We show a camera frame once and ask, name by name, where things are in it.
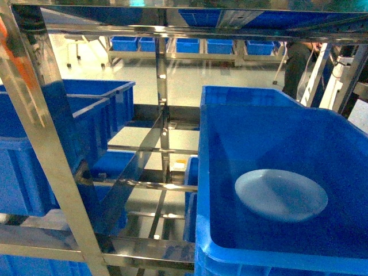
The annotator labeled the light blue oval tray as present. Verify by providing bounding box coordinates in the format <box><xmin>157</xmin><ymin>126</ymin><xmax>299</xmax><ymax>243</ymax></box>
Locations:
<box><xmin>234</xmin><ymin>169</ymin><xmax>329</xmax><ymax>223</ymax></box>

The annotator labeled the blue bin holding tray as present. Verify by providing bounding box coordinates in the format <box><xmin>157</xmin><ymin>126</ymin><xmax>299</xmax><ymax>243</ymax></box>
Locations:
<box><xmin>195</xmin><ymin>86</ymin><xmax>367</xmax><ymax>275</ymax></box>

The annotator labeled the blue bin left shelf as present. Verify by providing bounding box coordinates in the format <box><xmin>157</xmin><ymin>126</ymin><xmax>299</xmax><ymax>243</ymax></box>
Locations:
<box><xmin>1</xmin><ymin>79</ymin><xmax>135</xmax><ymax>216</ymax></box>

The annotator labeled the stainless steel shelf rack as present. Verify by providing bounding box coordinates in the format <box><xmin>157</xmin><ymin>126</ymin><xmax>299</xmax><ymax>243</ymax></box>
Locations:
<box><xmin>1</xmin><ymin>1</ymin><xmax>367</xmax><ymax>275</ymax></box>

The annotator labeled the person in dark clothes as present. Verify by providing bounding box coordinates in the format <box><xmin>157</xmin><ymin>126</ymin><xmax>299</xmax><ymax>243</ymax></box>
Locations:
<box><xmin>282</xmin><ymin>42</ymin><xmax>322</xmax><ymax>99</ymax></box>

